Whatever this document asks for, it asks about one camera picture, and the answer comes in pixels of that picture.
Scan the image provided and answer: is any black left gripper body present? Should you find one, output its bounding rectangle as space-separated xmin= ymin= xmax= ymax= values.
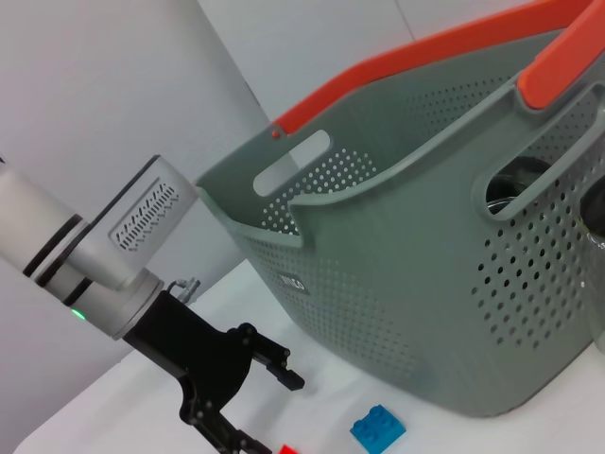
xmin=122 ymin=290 xmax=260 ymax=426

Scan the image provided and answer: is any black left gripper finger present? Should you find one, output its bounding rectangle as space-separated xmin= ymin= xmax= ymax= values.
xmin=251 ymin=334 xmax=307 ymax=393
xmin=195 ymin=408 xmax=274 ymax=454

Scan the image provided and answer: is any glass teacup with black sleeve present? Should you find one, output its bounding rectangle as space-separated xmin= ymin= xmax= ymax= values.
xmin=486 ymin=158 xmax=553 ymax=217

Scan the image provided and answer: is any grey perforated storage basket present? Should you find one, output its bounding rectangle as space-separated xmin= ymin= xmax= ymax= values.
xmin=194 ymin=27 xmax=605 ymax=421

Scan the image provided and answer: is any blue square toy brick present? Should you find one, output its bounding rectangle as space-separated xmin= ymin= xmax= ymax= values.
xmin=349 ymin=404 xmax=408 ymax=454

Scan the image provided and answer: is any clear glass teapot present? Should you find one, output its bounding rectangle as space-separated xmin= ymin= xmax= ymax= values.
xmin=579 ymin=174 xmax=605 ymax=357

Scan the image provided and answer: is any black teapot lid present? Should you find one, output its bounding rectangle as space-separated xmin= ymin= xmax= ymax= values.
xmin=581 ymin=177 xmax=605 ymax=240

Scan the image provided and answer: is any orange basket handle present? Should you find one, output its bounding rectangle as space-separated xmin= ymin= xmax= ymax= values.
xmin=271 ymin=0 xmax=605 ymax=139

